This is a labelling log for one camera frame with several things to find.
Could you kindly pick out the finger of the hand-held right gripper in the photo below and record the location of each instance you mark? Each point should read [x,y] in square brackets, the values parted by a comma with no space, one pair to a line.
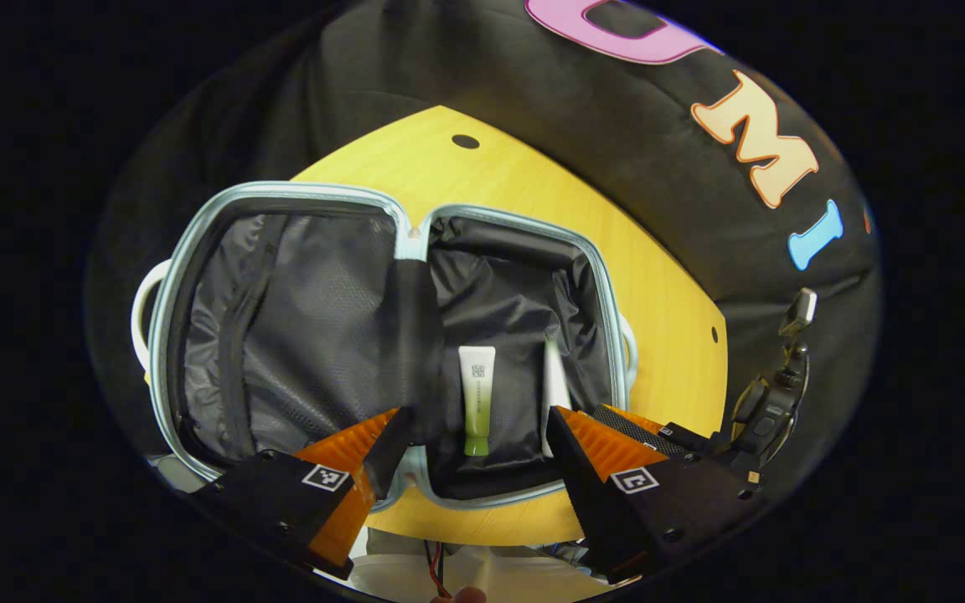
[629,421]

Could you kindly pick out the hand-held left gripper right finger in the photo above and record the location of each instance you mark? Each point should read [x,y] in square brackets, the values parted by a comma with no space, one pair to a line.
[583,486]

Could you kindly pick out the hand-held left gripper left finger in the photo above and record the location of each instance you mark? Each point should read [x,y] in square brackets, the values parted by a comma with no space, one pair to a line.
[390,452]

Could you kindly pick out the green and white tube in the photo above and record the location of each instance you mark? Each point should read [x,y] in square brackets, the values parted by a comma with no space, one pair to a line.
[477,402]

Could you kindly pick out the black backdrop cloth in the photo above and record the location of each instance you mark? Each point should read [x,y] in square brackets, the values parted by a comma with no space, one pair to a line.
[616,126]

